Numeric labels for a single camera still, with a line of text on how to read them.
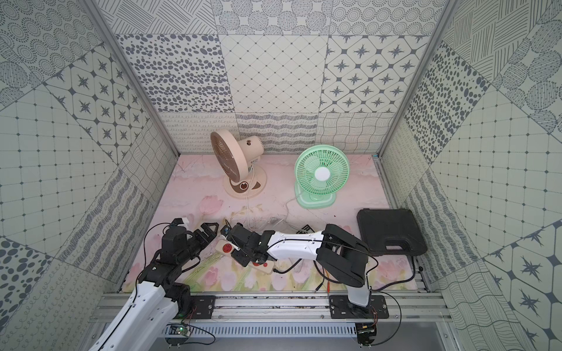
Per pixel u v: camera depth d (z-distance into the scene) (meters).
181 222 0.76
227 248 0.85
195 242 0.70
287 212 0.98
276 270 0.80
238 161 0.82
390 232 0.86
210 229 0.76
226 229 0.72
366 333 0.72
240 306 0.76
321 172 0.83
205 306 0.73
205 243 0.73
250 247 0.62
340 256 0.47
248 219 0.95
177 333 0.71
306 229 0.91
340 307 0.73
